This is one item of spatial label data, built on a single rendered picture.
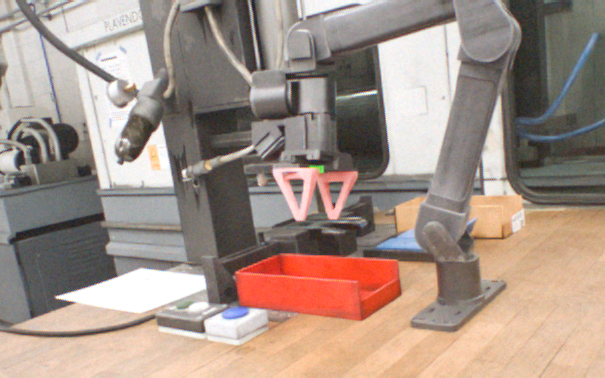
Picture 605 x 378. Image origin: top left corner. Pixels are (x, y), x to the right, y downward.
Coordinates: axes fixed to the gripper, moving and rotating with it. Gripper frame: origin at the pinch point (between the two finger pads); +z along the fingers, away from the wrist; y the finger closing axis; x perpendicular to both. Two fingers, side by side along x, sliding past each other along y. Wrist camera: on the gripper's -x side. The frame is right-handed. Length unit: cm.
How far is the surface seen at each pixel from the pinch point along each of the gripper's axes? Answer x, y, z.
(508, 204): 14, -58, -1
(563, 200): 22, -77, -2
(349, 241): -13.0, -34.5, 6.4
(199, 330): -13.9, 11.0, 17.1
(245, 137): -29.3, -20.4, -15.1
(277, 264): -15.9, -12.1, 9.4
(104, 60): -171, -103, -64
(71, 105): -558, -377, -115
